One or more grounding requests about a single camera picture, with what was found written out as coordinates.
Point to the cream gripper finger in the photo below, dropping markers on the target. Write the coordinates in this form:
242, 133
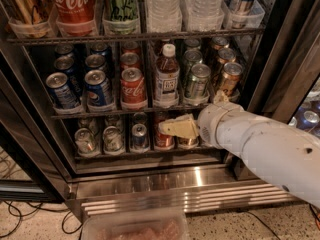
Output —
219, 97
183, 126

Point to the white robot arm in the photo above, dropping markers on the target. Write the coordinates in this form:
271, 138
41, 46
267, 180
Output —
277, 153

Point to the bottom shelf orange can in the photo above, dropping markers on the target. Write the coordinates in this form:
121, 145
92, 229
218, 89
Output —
185, 142

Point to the bottom shelf red can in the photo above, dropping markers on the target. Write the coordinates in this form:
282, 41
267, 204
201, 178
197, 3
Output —
162, 141

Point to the front gold soda can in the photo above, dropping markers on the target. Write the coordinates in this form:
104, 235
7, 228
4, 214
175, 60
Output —
228, 78

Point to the gold soda can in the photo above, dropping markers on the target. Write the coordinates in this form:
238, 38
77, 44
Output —
224, 55
228, 78
216, 44

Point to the middle gold soda can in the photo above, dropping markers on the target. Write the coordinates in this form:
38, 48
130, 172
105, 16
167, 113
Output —
224, 55

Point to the bottom shelf blue can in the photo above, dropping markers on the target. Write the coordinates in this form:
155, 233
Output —
139, 136

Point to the brown tea bottle middle shelf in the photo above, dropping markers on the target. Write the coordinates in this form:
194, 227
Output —
166, 74

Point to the rear gold soda can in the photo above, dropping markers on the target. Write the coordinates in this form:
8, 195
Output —
216, 44

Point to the front red Coca-Cola can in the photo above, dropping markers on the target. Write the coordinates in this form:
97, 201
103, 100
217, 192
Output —
132, 86

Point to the red coca-cola can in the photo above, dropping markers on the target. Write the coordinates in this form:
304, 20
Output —
132, 86
131, 47
129, 60

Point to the glass fridge door right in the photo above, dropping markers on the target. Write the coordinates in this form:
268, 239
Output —
287, 63

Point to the middle red Coca-Cola can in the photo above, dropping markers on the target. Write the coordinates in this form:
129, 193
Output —
129, 60

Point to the blue can behind door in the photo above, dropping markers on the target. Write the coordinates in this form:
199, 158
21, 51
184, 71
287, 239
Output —
307, 120

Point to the rear red Coca-Cola can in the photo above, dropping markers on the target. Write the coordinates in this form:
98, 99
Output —
131, 47

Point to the bottom shelf silver can left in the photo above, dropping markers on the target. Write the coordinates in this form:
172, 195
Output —
85, 140

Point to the front blue Pepsi can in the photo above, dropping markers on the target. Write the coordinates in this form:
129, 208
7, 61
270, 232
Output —
99, 88

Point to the blue pepsi can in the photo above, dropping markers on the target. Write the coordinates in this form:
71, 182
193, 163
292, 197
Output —
103, 49
95, 62
99, 88

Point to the top shelf silver blue can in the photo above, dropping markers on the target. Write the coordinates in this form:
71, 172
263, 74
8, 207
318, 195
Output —
241, 9

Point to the middle blue Pepsi can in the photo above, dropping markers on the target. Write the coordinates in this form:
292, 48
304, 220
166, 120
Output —
95, 62

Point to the top shelf water bottle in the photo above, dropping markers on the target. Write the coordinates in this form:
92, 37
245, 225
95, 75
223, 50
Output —
163, 16

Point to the stainless steel fridge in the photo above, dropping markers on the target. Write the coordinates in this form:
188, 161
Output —
40, 137

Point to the rear blue Pepsi can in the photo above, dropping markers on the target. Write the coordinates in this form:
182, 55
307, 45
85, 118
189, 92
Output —
103, 49

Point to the front left blue can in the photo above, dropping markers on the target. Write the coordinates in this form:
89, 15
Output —
61, 92

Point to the middle left blue can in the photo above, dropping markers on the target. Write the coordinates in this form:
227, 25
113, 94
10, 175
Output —
67, 65

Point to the top shelf green LaCroix can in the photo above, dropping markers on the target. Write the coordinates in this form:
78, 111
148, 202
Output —
121, 15

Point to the rear left blue can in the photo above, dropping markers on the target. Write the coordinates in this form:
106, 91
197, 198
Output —
64, 50

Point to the top shelf Coca-Cola can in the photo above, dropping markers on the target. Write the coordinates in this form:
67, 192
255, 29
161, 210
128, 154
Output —
75, 16

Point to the top shelf gold can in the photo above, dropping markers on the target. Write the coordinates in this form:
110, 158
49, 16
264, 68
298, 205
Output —
29, 18

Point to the clear plastic bin foreground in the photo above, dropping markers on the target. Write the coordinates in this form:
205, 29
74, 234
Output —
152, 224

